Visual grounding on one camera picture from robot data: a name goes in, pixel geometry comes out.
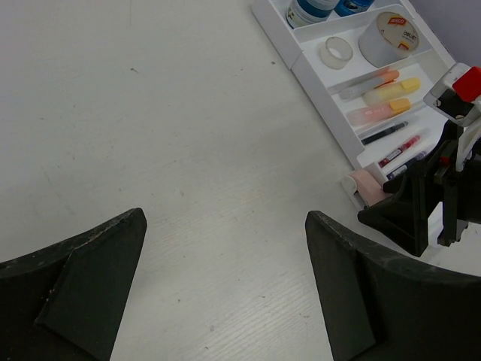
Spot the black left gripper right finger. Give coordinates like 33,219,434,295
305,211,480,360

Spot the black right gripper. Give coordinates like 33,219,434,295
358,122,480,256

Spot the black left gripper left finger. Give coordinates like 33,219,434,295
1,208,147,360

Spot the purple pen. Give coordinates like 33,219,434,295
387,151,428,180

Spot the pink white eraser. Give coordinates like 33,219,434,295
340,169,389,211

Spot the red pen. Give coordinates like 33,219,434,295
378,135,422,168

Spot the black pen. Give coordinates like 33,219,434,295
361,121,409,145

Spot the orange pink highlighter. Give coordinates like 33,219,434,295
346,98,411,126

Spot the yellow white highlighter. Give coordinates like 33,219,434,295
362,77,421,105

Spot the white compartment tray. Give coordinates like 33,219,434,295
250,0,463,208

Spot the clear tape roll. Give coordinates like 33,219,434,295
319,37,354,70

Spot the brown packing tape roll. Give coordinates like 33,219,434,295
358,11,420,68

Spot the blue tape roll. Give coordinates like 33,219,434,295
334,0,374,17
286,0,338,29

